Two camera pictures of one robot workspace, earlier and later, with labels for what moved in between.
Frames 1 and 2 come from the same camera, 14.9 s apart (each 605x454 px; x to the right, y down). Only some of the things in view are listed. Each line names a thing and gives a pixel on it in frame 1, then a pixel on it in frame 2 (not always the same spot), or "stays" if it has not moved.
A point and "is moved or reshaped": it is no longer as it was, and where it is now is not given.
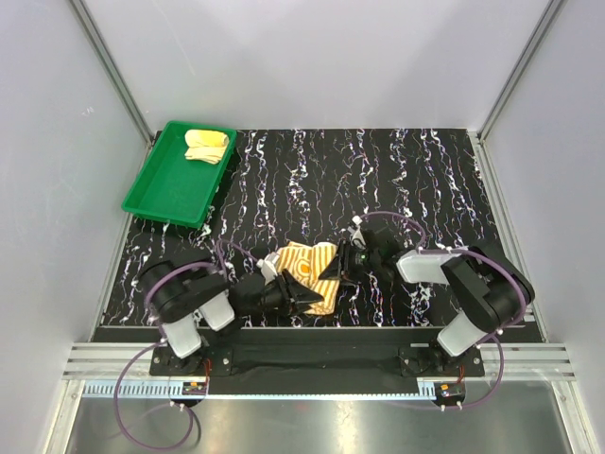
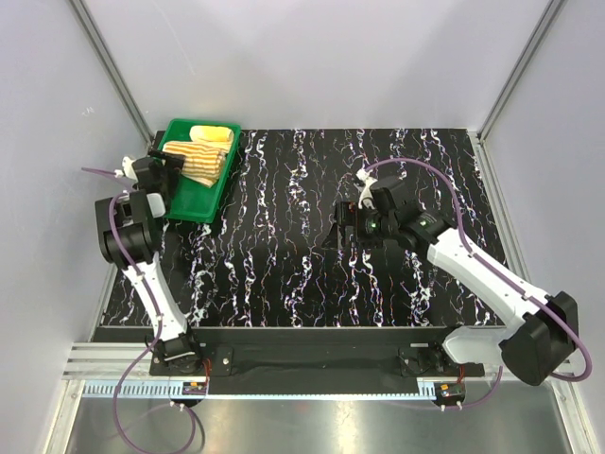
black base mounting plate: (321, 353) stays
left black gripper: (292, 289) to (172, 166)
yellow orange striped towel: (304, 262) to (202, 161)
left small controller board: (194, 389) stays
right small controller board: (450, 391) stays
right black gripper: (337, 267) to (345, 215)
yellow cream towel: (205, 146) is moved or reshaped
